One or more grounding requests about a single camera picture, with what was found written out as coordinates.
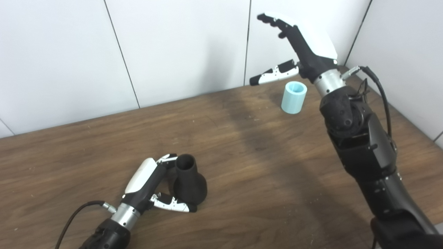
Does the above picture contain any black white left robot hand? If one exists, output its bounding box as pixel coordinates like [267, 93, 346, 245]
[121, 153, 198, 213]

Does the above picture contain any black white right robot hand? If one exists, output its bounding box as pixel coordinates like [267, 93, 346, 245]
[249, 13, 339, 86]

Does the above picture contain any black flared nozzle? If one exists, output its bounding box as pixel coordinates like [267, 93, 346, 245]
[173, 154, 208, 207]

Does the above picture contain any light-blue hose piece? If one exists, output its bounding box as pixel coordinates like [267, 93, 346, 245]
[281, 81, 308, 114]

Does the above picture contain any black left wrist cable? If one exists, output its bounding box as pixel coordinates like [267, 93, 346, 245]
[55, 201, 117, 249]

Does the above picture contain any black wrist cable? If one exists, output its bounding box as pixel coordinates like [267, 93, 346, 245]
[341, 66, 393, 139]
[55, 201, 117, 249]

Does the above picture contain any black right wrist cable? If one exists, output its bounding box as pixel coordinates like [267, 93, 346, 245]
[341, 66, 393, 139]

